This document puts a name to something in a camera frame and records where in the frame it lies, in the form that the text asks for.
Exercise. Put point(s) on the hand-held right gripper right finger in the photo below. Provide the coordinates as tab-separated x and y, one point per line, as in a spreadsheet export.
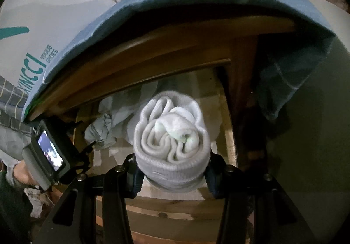
212	181

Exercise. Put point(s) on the wooden drawer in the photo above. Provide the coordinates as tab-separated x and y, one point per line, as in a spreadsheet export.
169	222

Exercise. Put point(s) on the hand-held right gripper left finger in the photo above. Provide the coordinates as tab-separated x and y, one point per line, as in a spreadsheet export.
136	178

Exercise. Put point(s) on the grey plaid bedding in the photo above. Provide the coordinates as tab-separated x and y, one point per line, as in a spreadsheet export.
11	102

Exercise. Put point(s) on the white shoebox with teal print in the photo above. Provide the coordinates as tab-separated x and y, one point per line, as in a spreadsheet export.
41	14

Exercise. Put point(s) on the white sock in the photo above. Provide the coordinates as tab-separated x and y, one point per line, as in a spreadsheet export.
172	134

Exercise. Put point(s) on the person's left forearm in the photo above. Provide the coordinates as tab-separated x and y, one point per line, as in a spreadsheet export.
11	151

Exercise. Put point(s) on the pale underwear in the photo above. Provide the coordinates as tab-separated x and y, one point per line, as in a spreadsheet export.
106	123

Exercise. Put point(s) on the wooden nightstand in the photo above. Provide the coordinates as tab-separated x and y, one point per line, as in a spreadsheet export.
136	50

